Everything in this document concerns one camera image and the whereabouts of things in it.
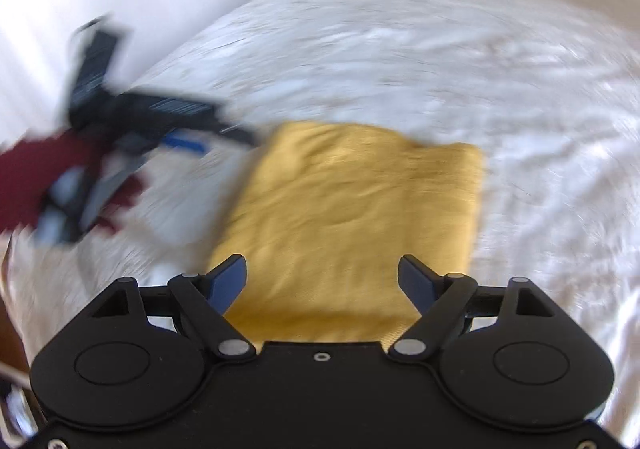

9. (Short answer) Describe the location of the white embroidered bedspread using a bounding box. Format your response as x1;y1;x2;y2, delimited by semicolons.
6;0;639;446

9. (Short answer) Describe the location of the dark red sleeve forearm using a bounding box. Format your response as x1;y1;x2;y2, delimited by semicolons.
0;128;147;235

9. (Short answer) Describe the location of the yellow knit sweater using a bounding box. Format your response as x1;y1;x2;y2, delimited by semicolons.
212;122;484;345

